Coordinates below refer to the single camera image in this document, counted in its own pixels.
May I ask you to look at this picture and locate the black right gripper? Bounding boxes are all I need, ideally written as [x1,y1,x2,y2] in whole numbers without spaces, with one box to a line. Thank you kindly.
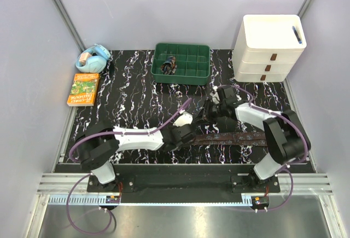
[192,99,226,126]

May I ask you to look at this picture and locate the brown tie with blue flowers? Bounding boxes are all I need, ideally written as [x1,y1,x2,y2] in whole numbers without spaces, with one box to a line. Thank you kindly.
[190,132,267,147]

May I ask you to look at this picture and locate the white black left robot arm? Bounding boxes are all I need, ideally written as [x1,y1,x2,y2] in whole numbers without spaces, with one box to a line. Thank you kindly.
[70,122,195,192]

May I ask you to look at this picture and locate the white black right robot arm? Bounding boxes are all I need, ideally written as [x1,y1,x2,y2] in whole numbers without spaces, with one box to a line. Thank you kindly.
[193,85,311,193]

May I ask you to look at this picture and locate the black marbled table mat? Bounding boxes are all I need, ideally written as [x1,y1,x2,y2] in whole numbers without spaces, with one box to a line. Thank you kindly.
[73,48,308,165]

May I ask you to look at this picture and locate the green compartment tray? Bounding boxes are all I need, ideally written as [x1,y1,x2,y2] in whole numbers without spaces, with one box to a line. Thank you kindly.
[151,43,211,86]

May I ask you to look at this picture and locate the rolled multicoloured tie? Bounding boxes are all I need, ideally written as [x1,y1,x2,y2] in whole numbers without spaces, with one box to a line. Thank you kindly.
[161,56,177,75]

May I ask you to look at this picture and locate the white drawer unit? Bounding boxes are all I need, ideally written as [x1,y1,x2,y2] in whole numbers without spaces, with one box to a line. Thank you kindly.
[232,14,307,83]

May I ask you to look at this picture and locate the orange picture book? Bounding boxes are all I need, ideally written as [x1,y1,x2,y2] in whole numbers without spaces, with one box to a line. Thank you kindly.
[67,73,100,107]

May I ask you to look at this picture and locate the light blue headphones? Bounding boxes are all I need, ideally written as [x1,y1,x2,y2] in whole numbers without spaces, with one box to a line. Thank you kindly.
[75,44,111,73]

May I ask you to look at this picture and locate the blue pen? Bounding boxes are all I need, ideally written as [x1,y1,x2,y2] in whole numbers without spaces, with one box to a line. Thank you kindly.
[292,26,302,44]

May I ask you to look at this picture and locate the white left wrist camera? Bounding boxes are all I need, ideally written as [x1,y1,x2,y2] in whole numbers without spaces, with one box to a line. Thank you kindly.
[173,112,193,127]

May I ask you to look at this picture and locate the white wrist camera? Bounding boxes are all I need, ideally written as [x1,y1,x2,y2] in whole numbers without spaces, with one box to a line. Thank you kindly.
[210,86,220,105]
[173,112,193,127]

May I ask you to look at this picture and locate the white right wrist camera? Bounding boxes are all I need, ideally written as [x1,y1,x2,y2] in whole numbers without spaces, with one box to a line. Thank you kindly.
[210,86,220,105]

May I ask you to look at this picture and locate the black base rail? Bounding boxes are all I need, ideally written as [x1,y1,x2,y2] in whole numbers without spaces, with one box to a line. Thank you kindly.
[87,164,281,194]

